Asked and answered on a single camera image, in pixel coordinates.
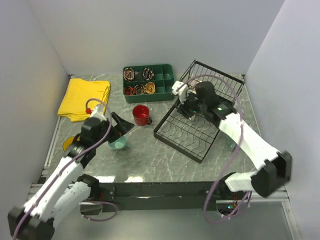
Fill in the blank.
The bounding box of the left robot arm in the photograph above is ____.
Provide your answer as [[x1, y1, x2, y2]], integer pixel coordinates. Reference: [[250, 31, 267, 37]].
[[7, 112, 135, 240]]

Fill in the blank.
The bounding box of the green compartment tray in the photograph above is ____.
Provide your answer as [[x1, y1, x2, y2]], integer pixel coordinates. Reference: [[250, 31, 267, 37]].
[[122, 63, 176, 104]]

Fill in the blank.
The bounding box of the black wire dish rack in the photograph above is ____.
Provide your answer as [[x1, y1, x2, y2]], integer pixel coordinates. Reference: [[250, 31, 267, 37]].
[[153, 60, 245, 163]]

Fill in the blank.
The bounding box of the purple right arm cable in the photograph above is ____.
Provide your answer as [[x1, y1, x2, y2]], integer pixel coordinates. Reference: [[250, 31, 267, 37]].
[[179, 74, 253, 225]]

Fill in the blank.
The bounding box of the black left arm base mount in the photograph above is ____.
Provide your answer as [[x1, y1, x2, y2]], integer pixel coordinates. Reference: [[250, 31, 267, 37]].
[[77, 174, 118, 216]]

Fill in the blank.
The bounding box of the orange black rolled tie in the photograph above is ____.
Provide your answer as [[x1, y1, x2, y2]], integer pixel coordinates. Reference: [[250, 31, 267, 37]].
[[124, 86, 135, 96]]

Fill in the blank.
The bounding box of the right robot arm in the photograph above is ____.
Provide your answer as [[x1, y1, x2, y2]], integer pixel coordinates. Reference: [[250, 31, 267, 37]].
[[172, 81, 292, 199]]

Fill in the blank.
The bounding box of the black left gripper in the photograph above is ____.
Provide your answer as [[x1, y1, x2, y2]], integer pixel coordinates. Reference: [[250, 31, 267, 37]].
[[93, 111, 134, 147]]

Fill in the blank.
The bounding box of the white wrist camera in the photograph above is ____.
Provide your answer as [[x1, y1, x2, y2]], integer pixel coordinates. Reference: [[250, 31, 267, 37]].
[[85, 104, 107, 121], [171, 81, 188, 104]]

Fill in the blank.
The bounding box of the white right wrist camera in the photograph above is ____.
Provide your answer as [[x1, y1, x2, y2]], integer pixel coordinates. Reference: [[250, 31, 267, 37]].
[[171, 81, 188, 104]]

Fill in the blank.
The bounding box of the red mug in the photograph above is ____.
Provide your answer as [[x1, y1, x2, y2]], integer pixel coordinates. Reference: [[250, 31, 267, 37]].
[[132, 105, 153, 127]]

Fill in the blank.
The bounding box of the yellow rolled tie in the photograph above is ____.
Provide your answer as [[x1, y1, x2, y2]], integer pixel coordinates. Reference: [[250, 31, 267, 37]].
[[145, 82, 156, 94]]

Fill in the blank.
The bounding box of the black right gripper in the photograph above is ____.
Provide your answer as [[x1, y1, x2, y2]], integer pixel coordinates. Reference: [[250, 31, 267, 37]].
[[174, 91, 207, 120]]

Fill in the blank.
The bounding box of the yellow mug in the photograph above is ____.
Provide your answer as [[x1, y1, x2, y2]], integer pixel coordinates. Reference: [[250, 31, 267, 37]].
[[62, 135, 80, 152]]

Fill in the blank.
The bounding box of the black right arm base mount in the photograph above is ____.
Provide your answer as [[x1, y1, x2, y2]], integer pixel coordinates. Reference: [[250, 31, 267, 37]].
[[207, 183, 246, 210]]

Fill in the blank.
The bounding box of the yellow folded cloth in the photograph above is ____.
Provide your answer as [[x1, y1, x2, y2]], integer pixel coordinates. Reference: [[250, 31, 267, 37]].
[[57, 78, 111, 122]]

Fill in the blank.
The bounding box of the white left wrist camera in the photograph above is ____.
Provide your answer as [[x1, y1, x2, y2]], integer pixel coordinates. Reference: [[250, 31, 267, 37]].
[[85, 104, 107, 121]]

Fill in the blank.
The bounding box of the black table front rail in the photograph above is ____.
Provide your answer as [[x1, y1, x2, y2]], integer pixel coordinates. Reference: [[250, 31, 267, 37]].
[[100, 181, 213, 211]]

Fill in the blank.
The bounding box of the brown black rolled tie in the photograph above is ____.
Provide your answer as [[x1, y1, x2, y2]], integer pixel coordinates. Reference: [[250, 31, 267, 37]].
[[134, 84, 146, 95]]

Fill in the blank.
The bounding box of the teal cup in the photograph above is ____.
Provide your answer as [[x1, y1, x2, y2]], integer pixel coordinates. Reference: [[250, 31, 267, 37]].
[[108, 135, 127, 150]]

